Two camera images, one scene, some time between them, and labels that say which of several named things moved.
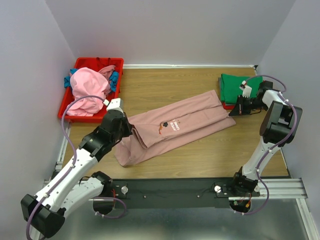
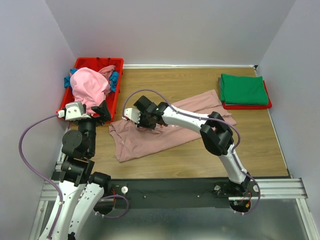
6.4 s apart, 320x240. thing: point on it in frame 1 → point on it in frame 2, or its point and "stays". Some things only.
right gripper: (239, 109) → (141, 125)
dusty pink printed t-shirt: (176, 123) stays
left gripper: (128, 126) → (105, 115)
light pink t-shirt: (85, 81) stays
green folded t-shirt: (230, 84) stays
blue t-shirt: (114, 77) stays
